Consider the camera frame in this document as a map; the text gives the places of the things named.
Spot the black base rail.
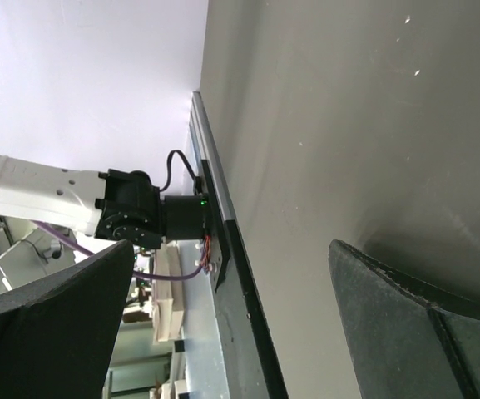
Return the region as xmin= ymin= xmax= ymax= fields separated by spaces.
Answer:
xmin=200 ymin=160 xmax=289 ymax=398

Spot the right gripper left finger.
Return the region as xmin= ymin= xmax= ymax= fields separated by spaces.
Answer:
xmin=0 ymin=241 xmax=134 ymax=398

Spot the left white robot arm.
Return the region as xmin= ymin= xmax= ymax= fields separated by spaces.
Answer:
xmin=0 ymin=155 xmax=210 ymax=249

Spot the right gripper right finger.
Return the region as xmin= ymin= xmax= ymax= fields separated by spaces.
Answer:
xmin=328 ymin=240 xmax=480 ymax=398

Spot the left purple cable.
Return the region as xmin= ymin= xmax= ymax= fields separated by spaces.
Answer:
xmin=35 ymin=222 xmax=207 ymax=283

